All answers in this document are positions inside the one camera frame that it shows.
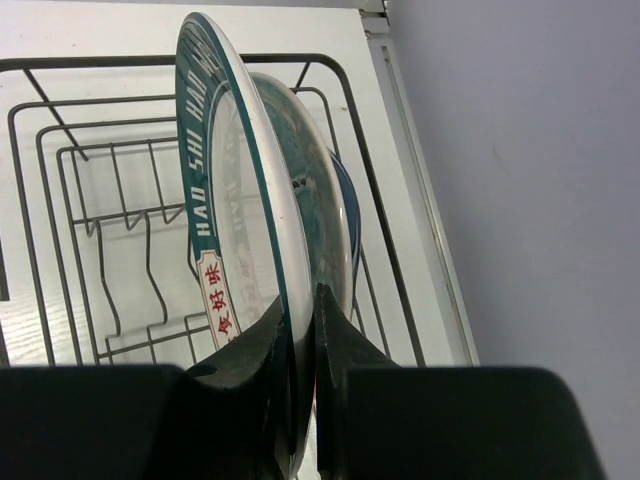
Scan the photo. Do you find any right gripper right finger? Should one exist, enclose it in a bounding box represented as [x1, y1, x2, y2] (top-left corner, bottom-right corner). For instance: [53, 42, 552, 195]
[314, 285, 605, 479]

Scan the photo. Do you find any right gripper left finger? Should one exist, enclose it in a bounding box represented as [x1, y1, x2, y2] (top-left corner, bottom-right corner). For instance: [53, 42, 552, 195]
[1, 301, 289, 479]

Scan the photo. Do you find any white green-rimmed plate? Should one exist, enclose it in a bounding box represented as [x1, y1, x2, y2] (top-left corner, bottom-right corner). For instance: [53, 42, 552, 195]
[175, 12, 314, 479]

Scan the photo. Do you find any red and teal floral plate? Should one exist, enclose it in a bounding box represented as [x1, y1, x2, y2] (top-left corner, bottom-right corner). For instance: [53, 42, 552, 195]
[251, 72, 356, 316]

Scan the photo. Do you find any dark blue leaf plate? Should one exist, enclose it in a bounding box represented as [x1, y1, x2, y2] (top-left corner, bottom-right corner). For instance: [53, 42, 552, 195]
[329, 151, 361, 282]

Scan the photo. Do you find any black wire dish rack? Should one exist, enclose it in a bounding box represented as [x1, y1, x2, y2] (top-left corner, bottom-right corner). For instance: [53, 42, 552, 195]
[1, 53, 426, 367]

